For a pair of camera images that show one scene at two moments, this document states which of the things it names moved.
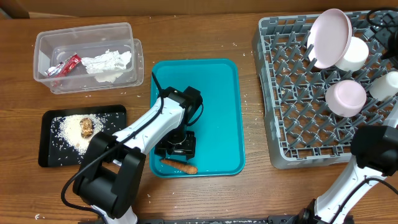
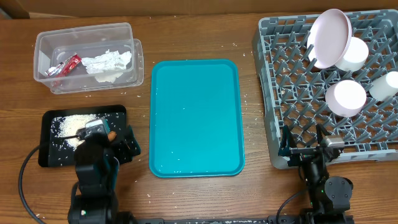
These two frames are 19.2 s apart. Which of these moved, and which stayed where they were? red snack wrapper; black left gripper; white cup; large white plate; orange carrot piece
Moved: orange carrot piece; black left gripper
Stayed: white cup; large white plate; red snack wrapper
